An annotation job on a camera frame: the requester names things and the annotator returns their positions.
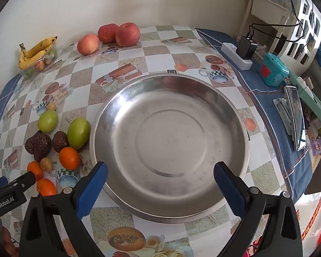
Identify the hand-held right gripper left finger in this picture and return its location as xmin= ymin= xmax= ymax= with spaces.
xmin=19 ymin=161 xmax=115 ymax=257

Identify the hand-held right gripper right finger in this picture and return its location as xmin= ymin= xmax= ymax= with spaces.
xmin=213 ymin=161 xmax=303 ymax=257

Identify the small orange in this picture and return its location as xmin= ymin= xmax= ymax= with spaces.
xmin=27 ymin=161 xmax=44 ymax=182
xmin=36 ymin=178 xmax=57 ymax=196
xmin=59 ymin=147 xmax=81 ymax=171

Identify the dark dried date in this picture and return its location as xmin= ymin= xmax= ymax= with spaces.
xmin=32 ymin=130 xmax=52 ymax=162
xmin=52 ymin=131 xmax=69 ymax=153
xmin=25 ymin=136 xmax=36 ymax=155

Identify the large green jujube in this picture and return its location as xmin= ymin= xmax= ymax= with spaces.
xmin=67 ymin=118 xmax=91 ymax=150

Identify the round stainless steel plate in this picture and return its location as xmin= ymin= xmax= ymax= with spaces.
xmin=89 ymin=73 xmax=250 ymax=223

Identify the small green jujube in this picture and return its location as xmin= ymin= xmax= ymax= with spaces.
xmin=37 ymin=110 xmax=59 ymax=133

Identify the blue cloth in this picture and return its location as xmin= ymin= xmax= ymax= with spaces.
xmin=0 ymin=28 xmax=319 ymax=201

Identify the grey phone stand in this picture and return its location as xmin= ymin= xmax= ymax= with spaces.
xmin=273 ymin=98 xmax=295 ymax=136

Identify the smartphone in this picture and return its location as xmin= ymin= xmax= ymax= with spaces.
xmin=284 ymin=86 xmax=307 ymax=150

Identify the clear bag of small fruit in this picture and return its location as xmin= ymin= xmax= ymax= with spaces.
xmin=20 ymin=49 xmax=59 ymax=77

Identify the teal box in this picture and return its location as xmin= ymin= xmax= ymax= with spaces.
xmin=257 ymin=53 xmax=289 ymax=87

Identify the white power strip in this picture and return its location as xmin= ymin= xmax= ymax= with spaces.
xmin=221 ymin=42 xmax=253 ymax=70

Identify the yellow banana bunch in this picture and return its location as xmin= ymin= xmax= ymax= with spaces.
xmin=18 ymin=36 xmax=58 ymax=70

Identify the black charger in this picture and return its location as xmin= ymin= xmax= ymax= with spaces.
xmin=236 ymin=36 xmax=258 ymax=60

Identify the pale pink apple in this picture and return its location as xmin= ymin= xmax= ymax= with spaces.
xmin=77 ymin=34 xmax=100 ymax=55

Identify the red apple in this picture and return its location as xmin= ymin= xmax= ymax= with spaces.
xmin=98 ymin=24 xmax=120 ymax=43
xmin=116 ymin=23 xmax=140 ymax=47

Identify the white lattice basket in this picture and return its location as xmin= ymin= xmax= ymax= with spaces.
xmin=281 ymin=0 xmax=321 ymax=75

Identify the mint green rail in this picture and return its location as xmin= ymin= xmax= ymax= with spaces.
xmin=289 ymin=70 xmax=321 ymax=129

